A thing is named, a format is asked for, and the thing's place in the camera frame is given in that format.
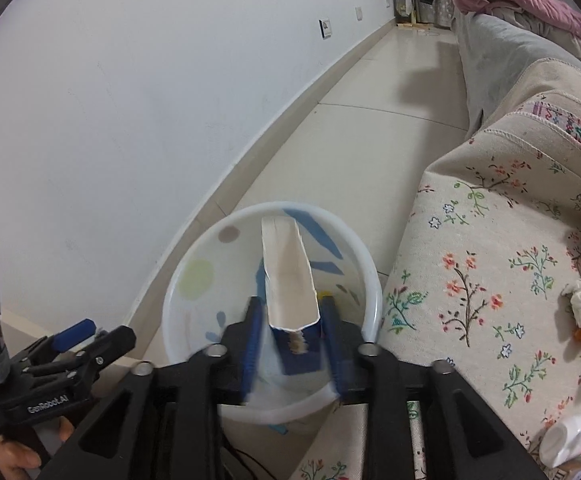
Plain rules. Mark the grey blanket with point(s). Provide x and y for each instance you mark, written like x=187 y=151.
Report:
x=500 y=55

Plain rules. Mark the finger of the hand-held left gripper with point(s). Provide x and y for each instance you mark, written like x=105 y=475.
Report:
x=76 y=333
x=105 y=347

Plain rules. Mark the white plastic basin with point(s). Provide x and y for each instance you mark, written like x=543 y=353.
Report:
x=195 y=310

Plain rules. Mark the dark-framed wall socket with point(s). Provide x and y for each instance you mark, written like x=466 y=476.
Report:
x=325 y=28

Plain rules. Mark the blue biscuit box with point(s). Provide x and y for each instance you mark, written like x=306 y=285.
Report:
x=290 y=280

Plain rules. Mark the floral covered bed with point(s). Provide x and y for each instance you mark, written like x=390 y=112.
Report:
x=490 y=240

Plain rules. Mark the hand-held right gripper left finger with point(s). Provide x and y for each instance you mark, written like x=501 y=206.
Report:
x=252 y=347

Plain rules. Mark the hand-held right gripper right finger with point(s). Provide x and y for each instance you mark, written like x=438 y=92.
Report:
x=331 y=347

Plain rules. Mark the person's left hand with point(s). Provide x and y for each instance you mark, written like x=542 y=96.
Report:
x=18 y=457

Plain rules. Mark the white plastic bottle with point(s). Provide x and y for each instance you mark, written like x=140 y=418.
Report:
x=573 y=435

